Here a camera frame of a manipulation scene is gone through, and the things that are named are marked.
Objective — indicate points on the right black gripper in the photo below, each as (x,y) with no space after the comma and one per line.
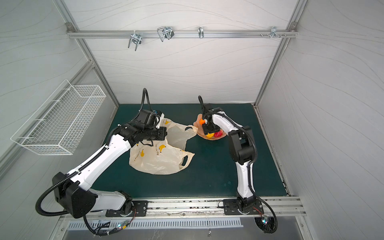
(208,127)

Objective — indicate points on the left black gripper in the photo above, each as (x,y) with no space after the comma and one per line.
(162,134)

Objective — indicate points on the cream banana-print plastic bag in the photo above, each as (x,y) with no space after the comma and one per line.
(164,157)

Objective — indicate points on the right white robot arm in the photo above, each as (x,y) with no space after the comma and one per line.
(243,151)

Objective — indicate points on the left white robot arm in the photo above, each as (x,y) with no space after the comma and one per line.
(75,193)

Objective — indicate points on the pink wavy fruit bowl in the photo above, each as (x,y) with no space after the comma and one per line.
(200,131)

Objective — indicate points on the metal u-bolt clamp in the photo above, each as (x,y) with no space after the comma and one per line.
(135,40)
(165,32)

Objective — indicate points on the black round fan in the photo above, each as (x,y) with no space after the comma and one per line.
(268,225)

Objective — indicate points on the white ventilation grille strip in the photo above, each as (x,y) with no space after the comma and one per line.
(147,224)

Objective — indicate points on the aluminium top crossbar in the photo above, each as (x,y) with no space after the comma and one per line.
(179,34)

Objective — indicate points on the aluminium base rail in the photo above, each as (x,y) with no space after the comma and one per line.
(213,207)

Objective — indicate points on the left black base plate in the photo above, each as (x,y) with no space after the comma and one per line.
(139,207)

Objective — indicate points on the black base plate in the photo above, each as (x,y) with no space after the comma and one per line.
(139,207)
(231,207)

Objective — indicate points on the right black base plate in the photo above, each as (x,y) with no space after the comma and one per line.
(231,207)

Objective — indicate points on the white wire basket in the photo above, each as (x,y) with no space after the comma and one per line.
(58,125)

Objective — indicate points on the metal bracket with bolts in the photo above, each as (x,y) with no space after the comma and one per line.
(273,34)

